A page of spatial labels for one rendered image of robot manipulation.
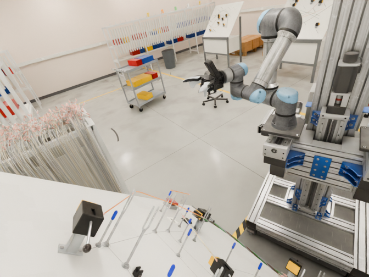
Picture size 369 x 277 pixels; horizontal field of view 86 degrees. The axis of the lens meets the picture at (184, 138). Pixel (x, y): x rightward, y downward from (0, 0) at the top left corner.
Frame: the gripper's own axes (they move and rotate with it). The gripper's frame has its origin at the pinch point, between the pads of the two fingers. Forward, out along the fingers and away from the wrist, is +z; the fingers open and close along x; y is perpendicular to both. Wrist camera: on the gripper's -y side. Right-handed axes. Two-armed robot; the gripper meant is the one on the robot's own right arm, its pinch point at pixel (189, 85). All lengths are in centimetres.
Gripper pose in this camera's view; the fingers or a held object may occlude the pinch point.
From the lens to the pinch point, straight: 100.0
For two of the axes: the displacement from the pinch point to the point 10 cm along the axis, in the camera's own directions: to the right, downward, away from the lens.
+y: 1.1, 7.4, 6.6
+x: -5.0, -5.3, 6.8
